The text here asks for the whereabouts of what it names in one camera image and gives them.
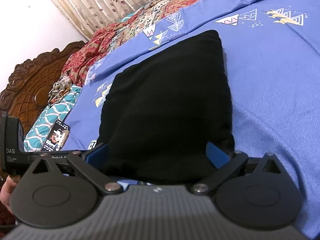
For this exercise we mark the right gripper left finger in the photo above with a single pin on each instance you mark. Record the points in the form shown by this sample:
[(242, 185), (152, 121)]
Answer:
[(95, 157)]

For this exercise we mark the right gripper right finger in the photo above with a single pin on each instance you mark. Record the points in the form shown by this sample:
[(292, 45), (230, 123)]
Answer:
[(224, 159)]

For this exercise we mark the black pant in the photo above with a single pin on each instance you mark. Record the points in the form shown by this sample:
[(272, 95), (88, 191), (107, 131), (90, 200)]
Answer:
[(161, 113)]

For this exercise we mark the person left hand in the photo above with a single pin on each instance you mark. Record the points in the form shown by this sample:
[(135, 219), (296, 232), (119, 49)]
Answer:
[(7, 190)]

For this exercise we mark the teal white patterned pillow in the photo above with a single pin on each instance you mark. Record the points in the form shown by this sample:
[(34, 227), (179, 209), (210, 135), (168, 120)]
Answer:
[(35, 138)]

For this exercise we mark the photo card booklet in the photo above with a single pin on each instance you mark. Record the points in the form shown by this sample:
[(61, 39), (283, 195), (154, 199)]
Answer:
[(56, 137)]

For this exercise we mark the carved wooden headboard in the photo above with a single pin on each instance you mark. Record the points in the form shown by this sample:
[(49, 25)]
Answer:
[(26, 94)]

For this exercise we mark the crumpled floral cloth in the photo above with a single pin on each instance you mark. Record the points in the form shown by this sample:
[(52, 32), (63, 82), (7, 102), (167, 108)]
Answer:
[(60, 88)]

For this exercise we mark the red floral patchwork quilt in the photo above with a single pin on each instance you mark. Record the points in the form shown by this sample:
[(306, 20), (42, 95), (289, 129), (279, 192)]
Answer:
[(107, 39)]

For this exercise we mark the blue patterned bedsheet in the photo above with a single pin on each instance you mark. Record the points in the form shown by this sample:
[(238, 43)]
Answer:
[(272, 60)]

